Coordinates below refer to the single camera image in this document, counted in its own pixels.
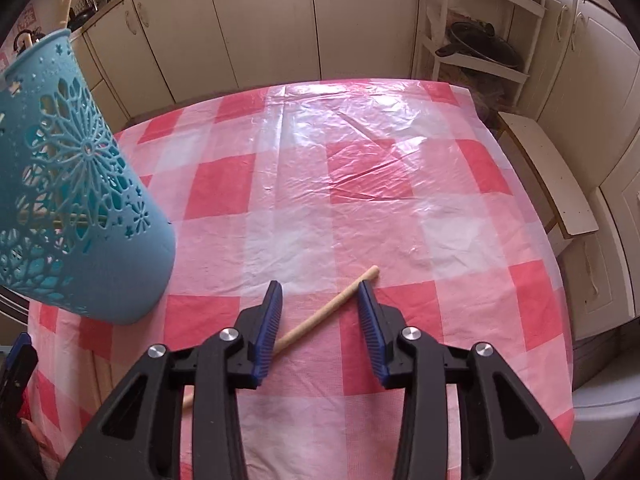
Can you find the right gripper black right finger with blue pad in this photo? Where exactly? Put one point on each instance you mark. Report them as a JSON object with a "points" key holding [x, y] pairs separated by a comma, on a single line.
{"points": [[505, 433]]}

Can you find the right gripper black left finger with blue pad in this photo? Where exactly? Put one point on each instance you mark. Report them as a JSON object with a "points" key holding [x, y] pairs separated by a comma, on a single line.
{"points": [[136, 433]]}

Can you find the cream kitchen base cabinets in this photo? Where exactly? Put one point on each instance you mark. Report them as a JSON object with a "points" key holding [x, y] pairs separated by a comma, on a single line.
{"points": [[141, 56]]}

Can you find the wooden chopstick on table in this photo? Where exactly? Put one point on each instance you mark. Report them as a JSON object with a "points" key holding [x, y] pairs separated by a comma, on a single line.
{"points": [[104, 380]]}

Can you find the blue perforated plastic basket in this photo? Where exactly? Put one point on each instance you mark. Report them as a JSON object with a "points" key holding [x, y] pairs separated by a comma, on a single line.
{"points": [[79, 231]]}

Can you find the white wooden stool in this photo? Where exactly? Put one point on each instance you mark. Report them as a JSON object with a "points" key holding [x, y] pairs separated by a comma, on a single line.
{"points": [[572, 215]]}

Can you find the red white checkered tablecloth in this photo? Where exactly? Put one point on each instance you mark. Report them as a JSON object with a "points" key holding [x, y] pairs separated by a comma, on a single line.
{"points": [[310, 185]]}

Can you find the steel kettle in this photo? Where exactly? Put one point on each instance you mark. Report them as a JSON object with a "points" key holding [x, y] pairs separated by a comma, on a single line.
{"points": [[23, 41]]}

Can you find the black pan on shelf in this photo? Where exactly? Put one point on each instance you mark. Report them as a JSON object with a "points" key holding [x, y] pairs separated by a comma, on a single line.
{"points": [[481, 41]]}

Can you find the white storage shelf rack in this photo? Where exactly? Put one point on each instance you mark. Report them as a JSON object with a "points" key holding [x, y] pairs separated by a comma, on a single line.
{"points": [[516, 21]]}

